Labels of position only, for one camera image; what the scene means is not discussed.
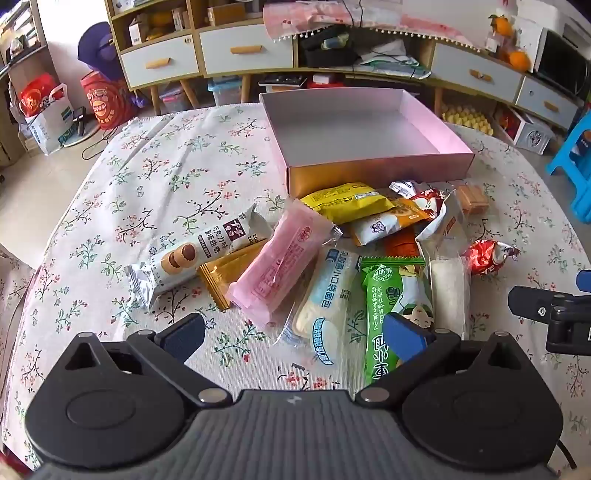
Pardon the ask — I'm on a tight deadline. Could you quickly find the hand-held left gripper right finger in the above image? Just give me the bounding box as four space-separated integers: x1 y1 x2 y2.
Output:
355 313 532 409

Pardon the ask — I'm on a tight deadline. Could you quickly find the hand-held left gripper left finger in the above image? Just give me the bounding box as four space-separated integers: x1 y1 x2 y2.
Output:
60 313 234 409

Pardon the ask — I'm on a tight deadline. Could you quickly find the green snack packet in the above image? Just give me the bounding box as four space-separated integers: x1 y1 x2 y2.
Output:
359 255 435 385

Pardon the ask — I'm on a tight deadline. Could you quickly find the clear rice cracker packet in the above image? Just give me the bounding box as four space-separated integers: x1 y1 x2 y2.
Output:
427 255 472 340

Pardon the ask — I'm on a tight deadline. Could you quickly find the golden wafer packet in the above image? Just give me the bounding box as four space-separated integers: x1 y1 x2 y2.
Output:
198 239 269 311

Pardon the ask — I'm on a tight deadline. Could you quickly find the red foil snack packet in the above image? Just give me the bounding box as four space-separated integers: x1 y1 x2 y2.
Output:
463 239 521 277

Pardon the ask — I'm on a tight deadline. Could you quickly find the silver cookie packet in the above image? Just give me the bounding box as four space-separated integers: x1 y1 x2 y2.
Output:
126 203 274 311

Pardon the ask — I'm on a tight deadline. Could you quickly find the white bread packet blue print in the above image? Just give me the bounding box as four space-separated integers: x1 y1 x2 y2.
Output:
276 247 366 366

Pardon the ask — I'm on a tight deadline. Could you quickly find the orange-red snack packet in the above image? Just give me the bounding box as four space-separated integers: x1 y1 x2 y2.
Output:
382 228 424 259

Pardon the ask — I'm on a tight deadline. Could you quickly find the white and orange snack packet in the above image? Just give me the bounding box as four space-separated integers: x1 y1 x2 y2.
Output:
347 208 431 247

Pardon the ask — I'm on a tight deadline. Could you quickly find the cream white snack packet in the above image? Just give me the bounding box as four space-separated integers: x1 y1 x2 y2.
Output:
414 190 463 259

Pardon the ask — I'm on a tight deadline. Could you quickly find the pink snack packet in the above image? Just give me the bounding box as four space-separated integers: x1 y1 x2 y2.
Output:
226 198 343 329

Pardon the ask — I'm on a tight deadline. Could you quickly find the small brown snack box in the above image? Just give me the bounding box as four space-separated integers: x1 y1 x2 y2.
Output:
455 182 491 216

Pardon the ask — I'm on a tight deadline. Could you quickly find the red and white candy packet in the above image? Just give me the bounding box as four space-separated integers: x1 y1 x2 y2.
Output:
389 179 445 220

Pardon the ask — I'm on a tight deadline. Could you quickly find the yellow snack packet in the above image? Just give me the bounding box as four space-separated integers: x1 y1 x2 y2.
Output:
299 182 396 225

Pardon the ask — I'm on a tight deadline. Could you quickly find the pink cardboard box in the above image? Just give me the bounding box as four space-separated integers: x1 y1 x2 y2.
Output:
259 89 476 198

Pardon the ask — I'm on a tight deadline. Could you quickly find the blue plastic stool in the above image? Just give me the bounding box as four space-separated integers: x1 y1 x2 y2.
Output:
546 112 591 195

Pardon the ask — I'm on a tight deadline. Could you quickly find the white printed box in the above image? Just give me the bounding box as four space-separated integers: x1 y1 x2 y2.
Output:
512 115 556 156

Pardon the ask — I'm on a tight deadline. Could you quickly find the floral tablecloth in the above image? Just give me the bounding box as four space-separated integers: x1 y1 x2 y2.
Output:
0 102 591 480

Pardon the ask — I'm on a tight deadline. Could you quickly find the white cabinet drawer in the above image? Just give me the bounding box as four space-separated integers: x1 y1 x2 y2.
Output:
119 34 200 89
515 78 581 129
431 42 526 103
198 22 295 77

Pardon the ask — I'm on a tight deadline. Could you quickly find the yellow egg tray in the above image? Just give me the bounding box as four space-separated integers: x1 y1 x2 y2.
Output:
440 103 496 136

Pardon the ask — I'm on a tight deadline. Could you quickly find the white microwave oven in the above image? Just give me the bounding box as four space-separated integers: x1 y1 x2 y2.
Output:
532 27 591 101

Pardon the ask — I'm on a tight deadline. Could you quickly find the clear plastic storage box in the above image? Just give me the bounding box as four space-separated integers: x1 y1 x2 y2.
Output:
158 83 191 112
207 78 244 107

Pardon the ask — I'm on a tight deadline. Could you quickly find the red round gift bag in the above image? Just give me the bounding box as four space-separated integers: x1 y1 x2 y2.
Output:
80 71 136 131

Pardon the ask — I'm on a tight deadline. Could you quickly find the white shopping bag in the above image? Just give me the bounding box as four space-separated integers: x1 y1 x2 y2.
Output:
24 83 78 156

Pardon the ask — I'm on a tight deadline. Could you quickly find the pile of papers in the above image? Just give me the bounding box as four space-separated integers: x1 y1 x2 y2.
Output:
359 38 431 78

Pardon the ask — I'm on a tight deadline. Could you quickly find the red plastic bag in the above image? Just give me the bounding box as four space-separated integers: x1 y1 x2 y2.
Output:
18 73 59 117

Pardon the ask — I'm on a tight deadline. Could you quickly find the black storage box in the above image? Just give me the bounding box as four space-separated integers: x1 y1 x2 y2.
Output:
299 24 362 68

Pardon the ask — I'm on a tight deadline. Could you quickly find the purple round fan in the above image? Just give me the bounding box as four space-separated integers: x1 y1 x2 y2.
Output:
76 20 124 80

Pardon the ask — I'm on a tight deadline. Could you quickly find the wooden desk shelf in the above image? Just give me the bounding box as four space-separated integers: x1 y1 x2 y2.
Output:
0 0 52 158

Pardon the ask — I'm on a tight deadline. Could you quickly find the wooden cabinet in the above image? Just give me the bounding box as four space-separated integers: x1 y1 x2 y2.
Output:
104 0 583 132

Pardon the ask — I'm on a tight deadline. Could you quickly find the small cardboard box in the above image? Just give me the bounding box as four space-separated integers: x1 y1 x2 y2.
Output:
207 4 253 27

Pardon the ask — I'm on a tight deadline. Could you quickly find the pink patterned cloth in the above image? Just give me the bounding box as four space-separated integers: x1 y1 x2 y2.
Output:
262 0 472 48

